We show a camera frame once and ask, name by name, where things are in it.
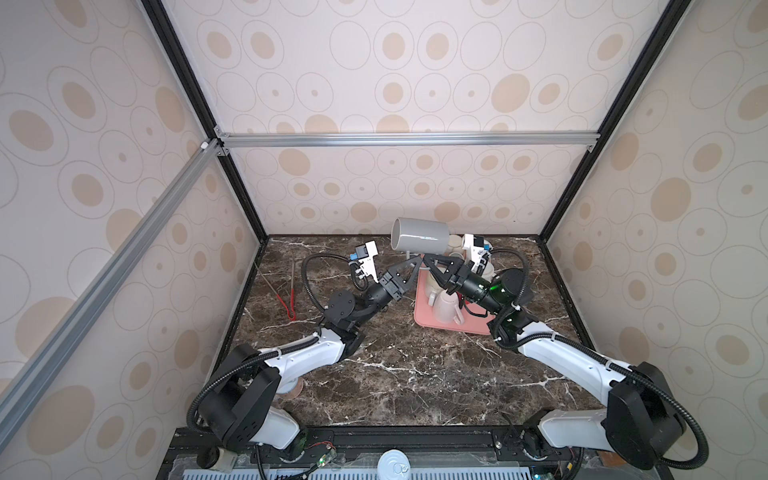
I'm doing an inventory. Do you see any black corner frame post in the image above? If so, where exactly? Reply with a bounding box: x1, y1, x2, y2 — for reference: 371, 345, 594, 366
140, 0, 269, 245
539, 0, 692, 244

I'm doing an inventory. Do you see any beige ceramic mug front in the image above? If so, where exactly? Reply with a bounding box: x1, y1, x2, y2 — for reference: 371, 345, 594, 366
428, 290, 465, 325

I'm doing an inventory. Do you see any white round can lid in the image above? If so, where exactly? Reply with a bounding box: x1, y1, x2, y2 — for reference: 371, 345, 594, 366
377, 449, 411, 480

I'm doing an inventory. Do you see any red handled chopstick right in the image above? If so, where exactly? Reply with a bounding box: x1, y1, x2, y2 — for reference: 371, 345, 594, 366
288, 259, 297, 322

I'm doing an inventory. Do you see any aluminium crossbar left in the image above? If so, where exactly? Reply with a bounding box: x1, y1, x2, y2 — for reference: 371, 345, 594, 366
1, 138, 223, 449

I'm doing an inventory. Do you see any dark grey ceramic mug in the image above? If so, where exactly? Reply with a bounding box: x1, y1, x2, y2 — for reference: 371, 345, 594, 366
390, 217, 450, 254

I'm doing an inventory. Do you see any black corner frame post right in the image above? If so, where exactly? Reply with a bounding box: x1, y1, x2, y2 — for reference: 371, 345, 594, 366
539, 0, 692, 244

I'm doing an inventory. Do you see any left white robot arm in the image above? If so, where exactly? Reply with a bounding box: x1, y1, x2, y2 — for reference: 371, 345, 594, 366
186, 256, 422, 452

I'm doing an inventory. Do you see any aluminium crossbar back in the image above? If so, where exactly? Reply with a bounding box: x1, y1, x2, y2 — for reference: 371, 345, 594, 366
218, 130, 600, 149

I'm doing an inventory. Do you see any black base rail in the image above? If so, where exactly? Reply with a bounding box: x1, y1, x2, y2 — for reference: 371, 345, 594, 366
158, 425, 672, 479

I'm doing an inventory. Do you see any brown tape roll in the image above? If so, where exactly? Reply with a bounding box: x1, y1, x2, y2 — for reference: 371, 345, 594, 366
277, 377, 304, 401

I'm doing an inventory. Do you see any black corner frame post left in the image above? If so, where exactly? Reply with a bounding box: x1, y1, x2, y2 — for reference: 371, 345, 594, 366
140, 0, 269, 245

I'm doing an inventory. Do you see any beige ceramic mug back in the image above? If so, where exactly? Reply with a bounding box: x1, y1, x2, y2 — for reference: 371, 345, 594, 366
445, 234, 464, 256

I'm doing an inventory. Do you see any beige ceramic mug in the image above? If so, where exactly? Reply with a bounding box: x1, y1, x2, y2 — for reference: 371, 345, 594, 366
445, 234, 464, 256
428, 290, 465, 325

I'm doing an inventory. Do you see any pink plastic tray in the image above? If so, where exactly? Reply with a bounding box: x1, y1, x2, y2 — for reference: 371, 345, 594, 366
414, 270, 490, 336

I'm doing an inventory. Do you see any aluminium crossbar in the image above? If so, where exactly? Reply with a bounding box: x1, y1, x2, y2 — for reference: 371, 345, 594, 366
218, 130, 600, 149
1, 138, 223, 449

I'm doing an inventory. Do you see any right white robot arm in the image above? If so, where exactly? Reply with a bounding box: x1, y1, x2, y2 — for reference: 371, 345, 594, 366
423, 254, 710, 470

